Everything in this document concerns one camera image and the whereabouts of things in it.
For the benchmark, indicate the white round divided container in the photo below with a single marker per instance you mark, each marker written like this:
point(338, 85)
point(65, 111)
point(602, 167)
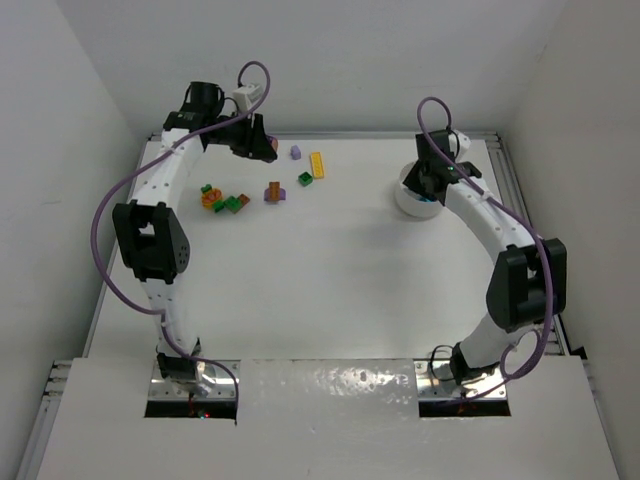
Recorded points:
point(407, 201)

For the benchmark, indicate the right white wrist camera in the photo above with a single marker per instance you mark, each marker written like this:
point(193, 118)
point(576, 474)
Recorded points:
point(459, 144)

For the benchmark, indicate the purple lego plate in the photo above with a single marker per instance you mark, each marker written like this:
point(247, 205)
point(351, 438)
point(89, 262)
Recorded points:
point(273, 142)

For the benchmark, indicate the yellow long lego brick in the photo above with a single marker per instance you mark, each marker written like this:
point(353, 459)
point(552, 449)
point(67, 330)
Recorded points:
point(317, 165)

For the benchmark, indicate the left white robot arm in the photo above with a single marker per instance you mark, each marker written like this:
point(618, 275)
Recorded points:
point(150, 237)

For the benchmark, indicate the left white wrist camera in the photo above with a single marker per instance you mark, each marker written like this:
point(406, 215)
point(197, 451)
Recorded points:
point(246, 96)

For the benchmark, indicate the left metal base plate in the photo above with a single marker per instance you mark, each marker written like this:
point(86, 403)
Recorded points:
point(211, 383)

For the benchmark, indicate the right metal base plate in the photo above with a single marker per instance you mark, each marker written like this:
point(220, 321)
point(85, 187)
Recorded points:
point(434, 382)

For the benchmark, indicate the small lavender lego brick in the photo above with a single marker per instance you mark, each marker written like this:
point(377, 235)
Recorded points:
point(295, 152)

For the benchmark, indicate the orange round lego piece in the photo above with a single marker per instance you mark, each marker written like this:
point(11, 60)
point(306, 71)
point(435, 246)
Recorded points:
point(208, 199)

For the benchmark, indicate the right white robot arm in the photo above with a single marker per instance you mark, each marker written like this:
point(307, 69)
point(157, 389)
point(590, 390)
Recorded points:
point(528, 285)

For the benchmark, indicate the metal base plate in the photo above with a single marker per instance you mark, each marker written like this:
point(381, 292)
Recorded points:
point(211, 383)
point(434, 382)

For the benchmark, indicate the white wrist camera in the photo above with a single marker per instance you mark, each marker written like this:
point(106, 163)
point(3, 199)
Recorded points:
point(459, 144)
point(246, 96)

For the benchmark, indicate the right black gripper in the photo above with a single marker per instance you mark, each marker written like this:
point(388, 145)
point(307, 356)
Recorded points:
point(422, 182)

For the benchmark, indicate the dark green lego brick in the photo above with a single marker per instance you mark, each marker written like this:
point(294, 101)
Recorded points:
point(305, 179)

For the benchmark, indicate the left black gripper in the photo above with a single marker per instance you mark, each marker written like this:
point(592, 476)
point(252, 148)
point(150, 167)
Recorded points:
point(254, 143)

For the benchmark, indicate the brown and purple lego stack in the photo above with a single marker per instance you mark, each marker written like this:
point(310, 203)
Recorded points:
point(274, 193)

